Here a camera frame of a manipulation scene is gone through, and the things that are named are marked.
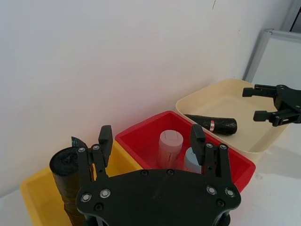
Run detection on dark stand frame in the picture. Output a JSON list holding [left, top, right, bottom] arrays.
[[289, 0, 301, 32]]

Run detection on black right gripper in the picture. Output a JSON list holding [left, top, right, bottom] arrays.
[[242, 84, 301, 127]]

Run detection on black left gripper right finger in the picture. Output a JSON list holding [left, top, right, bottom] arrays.
[[189, 124, 237, 189]]

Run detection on large black bag roll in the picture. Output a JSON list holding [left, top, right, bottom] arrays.
[[49, 136, 95, 226]]

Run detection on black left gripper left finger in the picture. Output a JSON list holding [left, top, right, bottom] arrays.
[[77, 125, 112, 189]]

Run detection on cream plastic bin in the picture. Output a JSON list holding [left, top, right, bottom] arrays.
[[175, 78, 291, 163]]

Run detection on red plastic bin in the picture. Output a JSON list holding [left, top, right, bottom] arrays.
[[114, 110, 256, 193]]

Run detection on pink bag roll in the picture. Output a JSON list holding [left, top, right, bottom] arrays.
[[158, 129, 184, 170]]

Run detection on black bag roll, red label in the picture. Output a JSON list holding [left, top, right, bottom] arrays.
[[184, 114, 238, 136]]

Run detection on yellow plastic bin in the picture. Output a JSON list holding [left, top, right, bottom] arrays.
[[20, 138, 142, 226]]

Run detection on grey framed white board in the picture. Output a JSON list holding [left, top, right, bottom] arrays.
[[242, 28, 301, 91]]

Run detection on grey-blue bag roll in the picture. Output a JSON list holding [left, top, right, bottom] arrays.
[[183, 147, 203, 175]]

